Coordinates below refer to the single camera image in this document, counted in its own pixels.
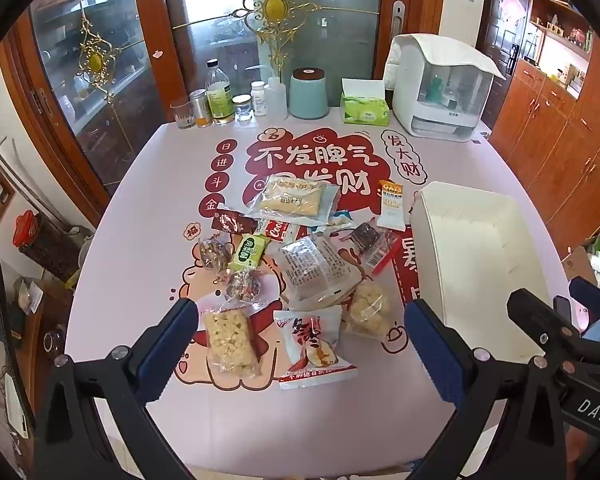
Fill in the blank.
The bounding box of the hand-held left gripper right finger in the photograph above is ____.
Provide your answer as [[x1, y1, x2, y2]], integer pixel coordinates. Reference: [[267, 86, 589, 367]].
[[404, 298, 581, 480]]

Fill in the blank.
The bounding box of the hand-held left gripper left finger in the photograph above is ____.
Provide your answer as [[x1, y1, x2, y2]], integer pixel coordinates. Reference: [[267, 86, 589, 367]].
[[32, 297, 216, 480]]

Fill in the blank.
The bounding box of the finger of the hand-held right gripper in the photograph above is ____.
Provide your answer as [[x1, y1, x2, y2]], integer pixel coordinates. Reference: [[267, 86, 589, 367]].
[[506, 287, 588, 361], [568, 277, 600, 346]]

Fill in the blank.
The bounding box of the white cardboard box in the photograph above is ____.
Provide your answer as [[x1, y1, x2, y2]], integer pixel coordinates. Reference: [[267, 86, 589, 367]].
[[409, 181, 566, 343]]

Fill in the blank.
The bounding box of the red and white cream biscuit packet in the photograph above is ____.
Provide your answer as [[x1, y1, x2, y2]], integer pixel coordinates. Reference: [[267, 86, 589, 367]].
[[257, 219, 301, 251]]

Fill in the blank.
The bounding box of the clear pale biscuit packet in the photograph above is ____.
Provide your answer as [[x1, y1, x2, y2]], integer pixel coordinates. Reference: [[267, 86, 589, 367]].
[[243, 176, 342, 226]]

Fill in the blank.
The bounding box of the brown cardboard box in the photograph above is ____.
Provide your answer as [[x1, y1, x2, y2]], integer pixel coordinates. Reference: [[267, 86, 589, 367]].
[[561, 245, 600, 291]]

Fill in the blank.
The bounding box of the clear puffed rice bar packet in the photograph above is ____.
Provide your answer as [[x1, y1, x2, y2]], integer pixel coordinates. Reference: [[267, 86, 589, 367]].
[[198, 305, 262, 378]]

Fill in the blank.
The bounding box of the clear puffed ball packet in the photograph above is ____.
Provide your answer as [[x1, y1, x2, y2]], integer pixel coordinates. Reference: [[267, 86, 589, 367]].
[[342, 280, 393, 338]]

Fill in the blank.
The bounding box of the clear wrapped nut cluster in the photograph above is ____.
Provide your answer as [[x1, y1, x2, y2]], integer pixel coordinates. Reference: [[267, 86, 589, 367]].
[[225, 267, 266, 305], [198, 236, 232, 273]]

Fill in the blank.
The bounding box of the pink printed table mat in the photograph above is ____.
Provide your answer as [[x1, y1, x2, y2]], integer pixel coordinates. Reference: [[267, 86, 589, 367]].
[[64, 105, 588, 480]]

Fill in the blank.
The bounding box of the green snack packet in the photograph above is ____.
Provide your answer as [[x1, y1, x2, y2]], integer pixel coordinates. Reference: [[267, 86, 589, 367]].
[[228, 233, 271, 272]]

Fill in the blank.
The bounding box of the white and red snack packet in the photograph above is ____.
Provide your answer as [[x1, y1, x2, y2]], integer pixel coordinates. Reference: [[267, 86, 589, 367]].
[[273, 305, 358, 392]]

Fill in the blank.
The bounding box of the red packet with dark snack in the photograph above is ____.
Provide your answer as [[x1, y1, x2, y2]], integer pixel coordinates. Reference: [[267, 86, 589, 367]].
[[347, 222, 403, 275]]

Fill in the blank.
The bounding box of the brown candy packet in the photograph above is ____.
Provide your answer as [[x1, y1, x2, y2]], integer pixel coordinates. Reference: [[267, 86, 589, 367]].
[[211, 208, 259, 235]]

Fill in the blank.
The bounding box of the brown wooden cabinet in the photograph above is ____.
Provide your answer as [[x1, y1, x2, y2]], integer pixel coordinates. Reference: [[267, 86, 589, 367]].
[[490, 57, 600, 261]]

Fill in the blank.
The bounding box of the large clear bread packet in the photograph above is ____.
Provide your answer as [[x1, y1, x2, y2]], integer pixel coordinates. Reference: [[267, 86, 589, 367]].
[[278, 234, 366, 311]]

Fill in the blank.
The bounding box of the orange and white oat bar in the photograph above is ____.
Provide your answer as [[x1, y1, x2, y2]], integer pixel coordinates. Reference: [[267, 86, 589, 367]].
[[376, 180, 411, 232]]

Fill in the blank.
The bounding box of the red container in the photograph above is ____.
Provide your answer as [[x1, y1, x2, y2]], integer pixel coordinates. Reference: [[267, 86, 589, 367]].
[[12, 210, 40, 248]]

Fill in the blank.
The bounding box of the small glass cup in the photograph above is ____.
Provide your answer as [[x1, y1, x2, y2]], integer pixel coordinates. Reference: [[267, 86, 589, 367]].
[[170, 97, 197, 131]]

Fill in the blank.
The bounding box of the silver metal can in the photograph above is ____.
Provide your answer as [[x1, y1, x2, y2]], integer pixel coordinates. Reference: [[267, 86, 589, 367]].
[[190, 89, 213, 128]]

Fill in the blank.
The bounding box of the small glass jar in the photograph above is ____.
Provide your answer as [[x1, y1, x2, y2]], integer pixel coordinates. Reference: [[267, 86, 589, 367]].
[[232, 95, 254, 122]]

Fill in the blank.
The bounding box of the glass bottle with green label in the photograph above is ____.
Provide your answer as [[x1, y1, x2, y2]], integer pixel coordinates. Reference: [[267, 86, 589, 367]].
[[205, 59, 234, 126]]

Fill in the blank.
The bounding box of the white pill bottle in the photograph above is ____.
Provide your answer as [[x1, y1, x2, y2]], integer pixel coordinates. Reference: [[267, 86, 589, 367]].
[[250, 81, 268, 117]]

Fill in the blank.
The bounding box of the white countertop appliance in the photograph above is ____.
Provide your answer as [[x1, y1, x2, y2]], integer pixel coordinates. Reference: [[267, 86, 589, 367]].
[[384, 33, 507, 143]]

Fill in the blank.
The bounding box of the green tissue pack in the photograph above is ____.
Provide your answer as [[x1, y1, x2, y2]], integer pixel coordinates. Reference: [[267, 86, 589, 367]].
[[341, 78, 392, 126]]

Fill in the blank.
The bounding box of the wooden framed glass door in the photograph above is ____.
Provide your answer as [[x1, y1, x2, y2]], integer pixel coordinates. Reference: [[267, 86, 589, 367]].
[[160, 0, 431, 123], [0, 0, 181, 211]]

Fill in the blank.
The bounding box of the translucent plastic bottle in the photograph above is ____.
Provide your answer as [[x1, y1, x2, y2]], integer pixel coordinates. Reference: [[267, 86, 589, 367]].
[[266, 76, 288, 121]]

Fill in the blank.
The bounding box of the teal canister with brown lid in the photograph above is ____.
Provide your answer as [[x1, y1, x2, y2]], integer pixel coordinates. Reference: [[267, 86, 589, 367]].
[[289, 67, 330, 121]]

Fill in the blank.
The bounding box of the dark wooden door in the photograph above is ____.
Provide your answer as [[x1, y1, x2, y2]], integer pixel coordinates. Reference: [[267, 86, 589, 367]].
[[475, 0, 536, 131]]

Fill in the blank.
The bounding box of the wooden wall shelf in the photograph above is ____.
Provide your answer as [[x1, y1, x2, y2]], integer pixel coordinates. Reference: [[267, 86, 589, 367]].
[[520, 0, 600, 101]]

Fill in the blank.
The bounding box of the silver door handle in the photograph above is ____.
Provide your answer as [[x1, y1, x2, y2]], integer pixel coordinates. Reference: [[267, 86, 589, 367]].
[[391, 1, 406, 43]]

